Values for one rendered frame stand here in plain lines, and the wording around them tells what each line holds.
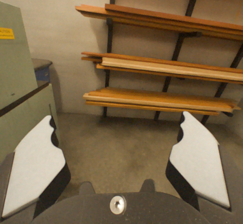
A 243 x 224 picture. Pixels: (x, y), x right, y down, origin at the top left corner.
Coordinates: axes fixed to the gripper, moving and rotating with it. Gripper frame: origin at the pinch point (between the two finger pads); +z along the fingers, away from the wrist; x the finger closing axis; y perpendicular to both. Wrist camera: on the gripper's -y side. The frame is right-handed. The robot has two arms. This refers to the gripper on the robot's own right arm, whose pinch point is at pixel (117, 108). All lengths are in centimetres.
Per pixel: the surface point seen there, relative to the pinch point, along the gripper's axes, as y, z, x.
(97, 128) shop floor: 120, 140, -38
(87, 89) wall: 65, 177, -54
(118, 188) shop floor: 124, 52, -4
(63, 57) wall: 13, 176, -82
